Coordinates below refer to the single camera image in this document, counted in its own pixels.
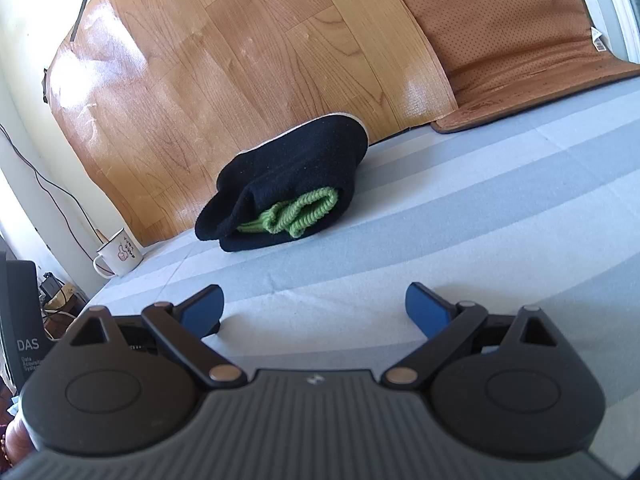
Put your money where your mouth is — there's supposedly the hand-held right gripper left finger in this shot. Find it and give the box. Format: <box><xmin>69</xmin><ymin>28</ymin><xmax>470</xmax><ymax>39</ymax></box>
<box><xmin>69</xmin><ymin>284</ymin><xmax>249</xmax><ymax>391</ymax></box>

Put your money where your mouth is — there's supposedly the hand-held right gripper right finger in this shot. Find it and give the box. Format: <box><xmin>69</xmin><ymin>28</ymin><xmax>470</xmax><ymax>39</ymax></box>
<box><xmin>382</xmin><ymin>281</ymin><xmax>562</xmax><ymax>390</ymax></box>

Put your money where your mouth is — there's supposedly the navy knit sweater green trim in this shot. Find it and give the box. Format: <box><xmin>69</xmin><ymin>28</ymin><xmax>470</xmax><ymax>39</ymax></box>
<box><xmin>195</xmin><ymin>116</ymin><xmax>370</xmax><ymax>253</ymax></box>

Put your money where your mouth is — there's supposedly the black power adapter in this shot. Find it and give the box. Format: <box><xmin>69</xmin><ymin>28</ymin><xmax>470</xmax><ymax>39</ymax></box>
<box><xmin>40</xmin><ymin>272</ymin><xmax>62</xmax><ymax>302</ymax></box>

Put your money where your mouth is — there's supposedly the grey striped bed sheet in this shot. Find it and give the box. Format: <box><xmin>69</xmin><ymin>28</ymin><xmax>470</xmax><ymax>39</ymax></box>
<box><xmin>75</xmin><ymin>72</ymin><xmax>640</xmax><ymax>361</ymax></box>

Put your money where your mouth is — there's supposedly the white enamel mug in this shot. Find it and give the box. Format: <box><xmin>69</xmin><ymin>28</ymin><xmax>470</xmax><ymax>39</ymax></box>
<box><xmin>92</xmin><ymin>227</ymin><xmax>145</xmax><ymax>278</ymax></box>

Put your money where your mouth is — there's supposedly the wood grain vinyl sheet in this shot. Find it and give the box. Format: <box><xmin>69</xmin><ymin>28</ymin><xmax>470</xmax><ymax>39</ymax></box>
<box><xmin>42</xmin><ymin>0</ymin><xmax>461</xmax><ymax>248</ymax></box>

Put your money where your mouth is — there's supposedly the brown perforated seat mat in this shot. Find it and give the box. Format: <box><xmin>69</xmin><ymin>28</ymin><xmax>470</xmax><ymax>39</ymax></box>
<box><xmin>385</xmin><ymin>0</ymin><xmax>640</xmax><ymax>135</ymax></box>

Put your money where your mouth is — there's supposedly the black tape strip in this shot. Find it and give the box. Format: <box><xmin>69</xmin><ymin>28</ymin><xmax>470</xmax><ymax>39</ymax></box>
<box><xmin>72</xmin><ymin>0</ymin><xmax>89</xmax><ymax>42</ymax></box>

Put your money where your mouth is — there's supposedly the red wire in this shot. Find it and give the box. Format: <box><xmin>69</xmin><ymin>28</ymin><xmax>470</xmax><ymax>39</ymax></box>
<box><xmin>0</xmin><ymin>122</ymin><xmax>103</xmax><ymax>261</ymax></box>

